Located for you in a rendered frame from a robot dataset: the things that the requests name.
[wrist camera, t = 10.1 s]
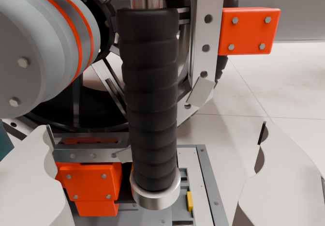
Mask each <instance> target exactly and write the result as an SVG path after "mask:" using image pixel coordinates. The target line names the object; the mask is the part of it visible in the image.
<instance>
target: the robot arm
mask: <svg viewBox="0 0 325 226"><path fill-rule="evenodd" d="M257 144H258V145H260V148H259V151H258V155H257V158H256V162H255V166H254V171H255V173H256V174H255V175H254V176H252V177H250V178H247V179H246V180H245V182H244V185H243V187H242V190H241V193H240V195H239V198H238V202H237V206H236V211H235V215H234V219H233V223H232V226H325V179H324V177H323V175H322V174H321V172H320V170H319V169H318V167H317V166H316V164H315V163H314V162H313V160H312V159H311V158H310V157H309V156H308V155H307V154H306V153H305V152H304V151H303V150H302V149H301V148H300V147H299V146H298V145H297V144H296V143H295V142H294V141H293V140H292V139H291V138H290V137H289V136H288V135H287V134H286V133H285V132H284V131H283V130H282V129H281V128H280V127H279V126H278V125H276V124H275V123H274V122H271V121H264V122H263V125H262V129H261V132H260V136H259V139H258V143H257ZM54 148H56V144H55V141H54V138H53V134H52V131H51V128H50V125H49V124H48V125H40V126H38V127H37V128H36V129H35V130H33V131H32V132H31V133H30V134H29V135H28V136H27V137H26V138H25V139H24V140H22V141H21V142H20V143H19V144H18V145H17V146H16V147H15V148H14V149H13V150H11V151H10V152H9V153H8V154H7V155H6V156H5V157H4V158H3V160H2V161H1V162H0V226H75V224H74V220H73V216H72V213H71V209H70V206H69V204H68V201H67V198H66V196H65V193H64V190H63V188H62V185H61V183H60V182H59V181H57V180H55V177H56V174H57V172H58V169H57V167H56V164H55V161H54V158H53V156H52V152H53V150H54Z"/></svg>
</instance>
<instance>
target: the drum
mask: <svg viewBox="0 0 325 226"><path fill-rule="evenodd" d="M100 45H101V37H100V31H99V27H98V24H97V22H96V20H95V17H94V16H93V14H92V12H91V11H90V10H89V8H88V7H87V6H86V5H85V4H84V3H83V2H82V1H81V0H0V119H11V118H16V117H19V116H22V115H25V114H26V113H28V112H30V111H31V110H33V109H34V108H35V107H36V106H37V105H38V104H40V103H42V102H45V101H48V100H50V99H52V98H54V97H55V96H57V95H58V94H59V93H60V92H62V91H63V90H64V89H65V88H66V87H68V86H69V85H70V84H71V83H72V82H73V81H74V80H75V79H76V78H77V77H78V76H79V75H81V74H82V73H83V72H84V71H85V70H86V69H87V68H88V67H89V66H90V65H91V64H92V63H93V62H94V61H95V59H96V58H97V56H98V53H99V50H100Z"/></svg>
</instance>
